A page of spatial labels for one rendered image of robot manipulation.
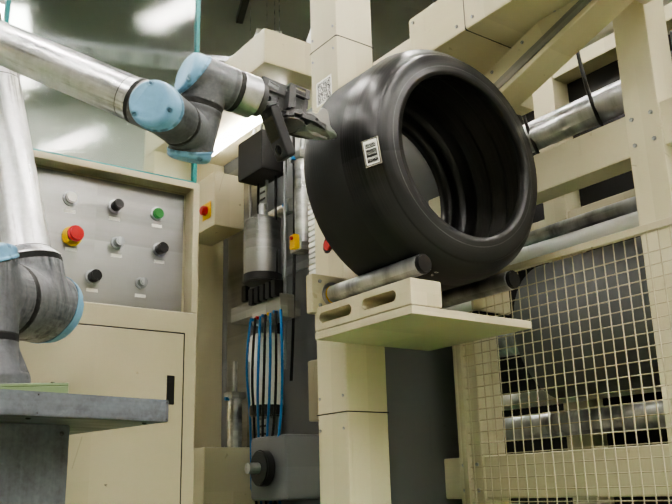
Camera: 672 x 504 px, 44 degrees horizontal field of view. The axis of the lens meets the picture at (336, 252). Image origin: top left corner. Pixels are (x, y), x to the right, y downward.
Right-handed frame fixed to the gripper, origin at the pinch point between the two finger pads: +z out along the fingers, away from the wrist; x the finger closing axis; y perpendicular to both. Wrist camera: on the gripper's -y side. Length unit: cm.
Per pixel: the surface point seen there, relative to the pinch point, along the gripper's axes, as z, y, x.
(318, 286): 15.1, -26.2, 23.6
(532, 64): 57, 40, -9
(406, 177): 12.2, -10.0, -12.3
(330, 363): 27, -42, 33
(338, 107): 1.9, 9.0, 0.8
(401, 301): 15.9, -36.4, -7.7
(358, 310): 15.8, -35.4, 7.4
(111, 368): -21, -48, 59
